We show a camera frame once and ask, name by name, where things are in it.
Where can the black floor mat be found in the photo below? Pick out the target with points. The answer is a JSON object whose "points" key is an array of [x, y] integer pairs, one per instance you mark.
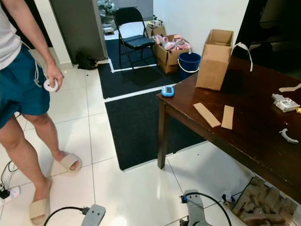
{"points": [[136, 129], [113, 54], [127, 82]]}

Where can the long cardboard strip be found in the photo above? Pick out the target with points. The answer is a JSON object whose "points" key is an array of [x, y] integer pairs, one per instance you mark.
{"points": [[207, 115]]}

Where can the grey curved plastic clip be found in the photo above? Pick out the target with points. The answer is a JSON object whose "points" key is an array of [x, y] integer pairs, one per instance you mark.
{"points": [[286, 135]]}

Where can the small yellow scrap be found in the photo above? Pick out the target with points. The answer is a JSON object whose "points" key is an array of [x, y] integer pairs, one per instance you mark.
{"points": [[298, 110]]}

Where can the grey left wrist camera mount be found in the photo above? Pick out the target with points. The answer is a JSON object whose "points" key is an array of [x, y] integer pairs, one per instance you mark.
{"points": [[94, 215]]}

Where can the short cardboard strip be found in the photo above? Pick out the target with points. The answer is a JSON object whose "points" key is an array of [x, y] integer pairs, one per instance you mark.
{"points": [[227, 117]]}

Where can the small cardboard box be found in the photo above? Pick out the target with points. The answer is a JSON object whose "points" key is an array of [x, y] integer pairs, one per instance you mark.
{"points": [[156, 30]]}

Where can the black bag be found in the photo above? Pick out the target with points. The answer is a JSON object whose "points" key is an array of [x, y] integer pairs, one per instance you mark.
{"points": [[85, 61]]}

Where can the person in teal shorts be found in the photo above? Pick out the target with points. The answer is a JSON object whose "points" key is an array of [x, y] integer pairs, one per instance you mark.
{"points": [[19, 84]]}

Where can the white tape roll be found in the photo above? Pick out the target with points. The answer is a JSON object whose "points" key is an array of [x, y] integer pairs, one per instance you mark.
{"points": [[49, 86]]}

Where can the white power strip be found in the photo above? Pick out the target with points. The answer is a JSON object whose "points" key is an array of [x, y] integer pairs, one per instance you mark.
{"points": [[10, 194]]}

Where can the person's left forearm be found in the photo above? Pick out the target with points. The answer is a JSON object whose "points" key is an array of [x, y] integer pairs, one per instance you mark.
{"points": [[33, 30]]}

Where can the person's left hand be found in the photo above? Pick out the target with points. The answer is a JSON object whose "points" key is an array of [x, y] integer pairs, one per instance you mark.
{"points": [[54, 74]]}

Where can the curved cardboard scrap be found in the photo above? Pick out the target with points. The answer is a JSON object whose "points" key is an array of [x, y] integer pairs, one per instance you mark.
{"points": [[289, 88]]}

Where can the brown moulded pulp tray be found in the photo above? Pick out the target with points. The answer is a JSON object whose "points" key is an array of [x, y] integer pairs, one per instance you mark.
{"points": [[263, 205]]}

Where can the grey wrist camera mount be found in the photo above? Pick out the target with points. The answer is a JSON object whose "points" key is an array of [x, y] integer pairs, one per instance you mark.
{"points": [[94, 215], [193, 207]]}

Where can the dark wooden table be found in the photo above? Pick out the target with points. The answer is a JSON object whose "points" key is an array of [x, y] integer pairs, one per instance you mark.
{"points": [[254, 127]]}

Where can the grey door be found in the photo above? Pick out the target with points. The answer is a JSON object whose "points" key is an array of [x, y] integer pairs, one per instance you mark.
{"points": [[77, 28]]}

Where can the blue bucket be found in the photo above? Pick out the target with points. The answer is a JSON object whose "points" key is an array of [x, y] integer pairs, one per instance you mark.
{"points": [[189, 67]]}

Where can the grey boxed gadget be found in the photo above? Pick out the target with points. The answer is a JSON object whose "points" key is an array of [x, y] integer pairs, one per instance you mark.
{"points": [[285, 103]]}

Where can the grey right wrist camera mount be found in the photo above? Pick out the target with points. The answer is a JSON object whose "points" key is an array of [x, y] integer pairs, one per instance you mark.
{"points": [[193, 207]]}

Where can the black folding chair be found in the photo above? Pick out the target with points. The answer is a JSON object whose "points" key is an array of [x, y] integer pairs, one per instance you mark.
{"points": [[136, 42]]}

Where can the tall open cardboard box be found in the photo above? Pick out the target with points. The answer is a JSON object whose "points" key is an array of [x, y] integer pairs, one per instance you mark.
{"points": [[214, 66]]}

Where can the beige slipper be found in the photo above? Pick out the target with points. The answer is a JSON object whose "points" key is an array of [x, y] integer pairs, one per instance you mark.
{"points": [[68, 161], [38, 209]]}

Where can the pink white packaged goods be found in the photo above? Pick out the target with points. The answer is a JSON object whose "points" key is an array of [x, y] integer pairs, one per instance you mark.
{"points": [[174, 44]]}

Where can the blue digital timer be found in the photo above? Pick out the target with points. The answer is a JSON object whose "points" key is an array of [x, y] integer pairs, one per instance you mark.
{"points": [[167, 91]]}

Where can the cardboard box of pink goods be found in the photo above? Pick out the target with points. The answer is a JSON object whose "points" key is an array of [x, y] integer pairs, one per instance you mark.
{"points": [[164, 61]]}

